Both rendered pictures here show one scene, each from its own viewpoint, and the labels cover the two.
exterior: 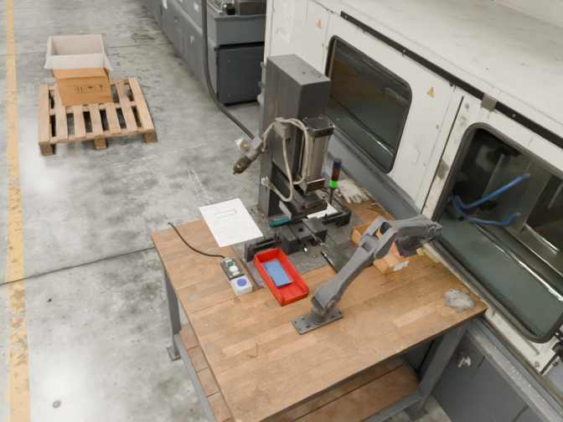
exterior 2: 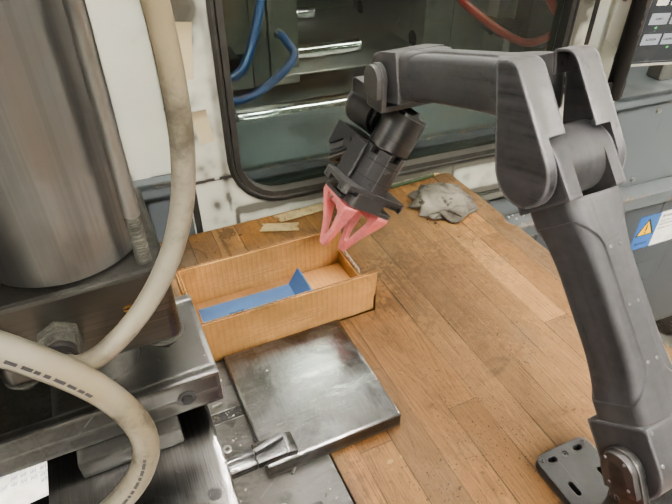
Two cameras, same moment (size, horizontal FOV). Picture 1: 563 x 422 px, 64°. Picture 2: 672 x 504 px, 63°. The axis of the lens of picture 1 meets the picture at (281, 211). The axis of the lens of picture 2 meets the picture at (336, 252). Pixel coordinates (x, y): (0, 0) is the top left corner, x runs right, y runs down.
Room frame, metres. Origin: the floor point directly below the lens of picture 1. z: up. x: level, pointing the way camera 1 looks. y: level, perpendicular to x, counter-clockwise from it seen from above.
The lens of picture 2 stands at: (1.33, 0.11, 1.45)
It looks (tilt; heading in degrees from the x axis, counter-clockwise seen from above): 38 degrees down; 277
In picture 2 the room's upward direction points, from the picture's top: straight up
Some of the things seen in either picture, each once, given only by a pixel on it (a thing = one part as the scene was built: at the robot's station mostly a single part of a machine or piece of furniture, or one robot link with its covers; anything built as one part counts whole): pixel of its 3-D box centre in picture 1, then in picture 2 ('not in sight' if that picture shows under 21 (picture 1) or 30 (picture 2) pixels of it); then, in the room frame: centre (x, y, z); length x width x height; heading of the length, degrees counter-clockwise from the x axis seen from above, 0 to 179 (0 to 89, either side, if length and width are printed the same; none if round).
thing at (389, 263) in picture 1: (379, 247); (276, 291); (1.48, -0.45, 0.93); 0.25 x 0.13 x 0.08; 32
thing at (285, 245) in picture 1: (302, 235); not in sight; (1.50, -0.10, 0.94); 0.20 x 0.10 x 0.07; 122
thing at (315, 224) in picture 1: (302, 229); not in sight; (1.50, -0.10, 0.98); 0.20 x 0.10 x 0.01; 122
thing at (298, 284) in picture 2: not in sight; (257, 304); (1.51, -0.44, 0.92); 0.15 x 0.07 x 0.03; 32
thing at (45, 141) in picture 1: (95, 111); not in sight; (3.99, 1.97, 0.07); 1.20 x 1.00 x 0.14; 26
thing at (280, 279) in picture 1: (277, 272); not in sight; (1.28, -0.01, 0.92); 0.15 x 0.07 x 0.03; 29
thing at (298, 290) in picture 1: (280, 275); not in sight; (1.25, -0.02, 0.93); 0.25 x 0.12 x 0.06; 32
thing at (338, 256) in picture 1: (346, 258); (308, 389); (1.41, -0.31, 0.91); 0.17 x 0.16 x 0.02; 122
